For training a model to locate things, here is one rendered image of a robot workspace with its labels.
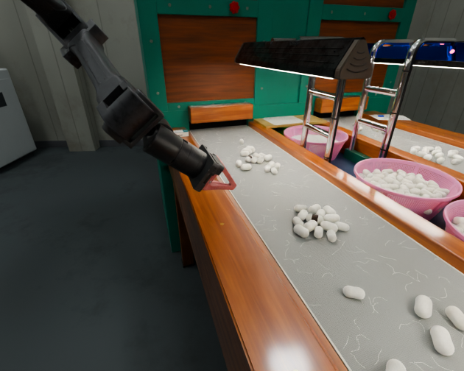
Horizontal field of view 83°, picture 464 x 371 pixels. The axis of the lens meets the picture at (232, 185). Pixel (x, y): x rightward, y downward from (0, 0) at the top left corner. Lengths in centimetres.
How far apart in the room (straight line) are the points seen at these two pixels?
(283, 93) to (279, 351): 123
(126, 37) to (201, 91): 214
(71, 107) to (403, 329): 338
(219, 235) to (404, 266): 35
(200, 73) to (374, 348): 113
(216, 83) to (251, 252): 94
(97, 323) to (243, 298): 110
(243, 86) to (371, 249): 97
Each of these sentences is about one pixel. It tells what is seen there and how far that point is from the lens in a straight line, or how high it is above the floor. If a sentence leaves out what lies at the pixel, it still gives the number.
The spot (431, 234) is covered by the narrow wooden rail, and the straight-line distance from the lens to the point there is 66.
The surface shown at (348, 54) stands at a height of 108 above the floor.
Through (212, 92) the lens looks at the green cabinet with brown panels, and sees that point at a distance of 129.
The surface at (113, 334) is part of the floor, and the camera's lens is 140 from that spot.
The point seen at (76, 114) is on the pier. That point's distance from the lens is 349.
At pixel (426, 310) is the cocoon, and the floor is 76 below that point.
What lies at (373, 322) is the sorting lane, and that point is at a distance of 48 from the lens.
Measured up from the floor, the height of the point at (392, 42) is 111.
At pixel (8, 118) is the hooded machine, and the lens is 351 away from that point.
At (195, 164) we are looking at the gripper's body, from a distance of 49.
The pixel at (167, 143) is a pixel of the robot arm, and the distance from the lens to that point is 47.
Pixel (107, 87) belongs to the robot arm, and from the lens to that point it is 52.
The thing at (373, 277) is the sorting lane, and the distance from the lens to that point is 54.
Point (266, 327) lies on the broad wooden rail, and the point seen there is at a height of 76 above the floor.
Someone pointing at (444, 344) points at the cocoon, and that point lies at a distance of 48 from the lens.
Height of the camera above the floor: 110
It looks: 28 degrees down
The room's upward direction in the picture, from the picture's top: straight up
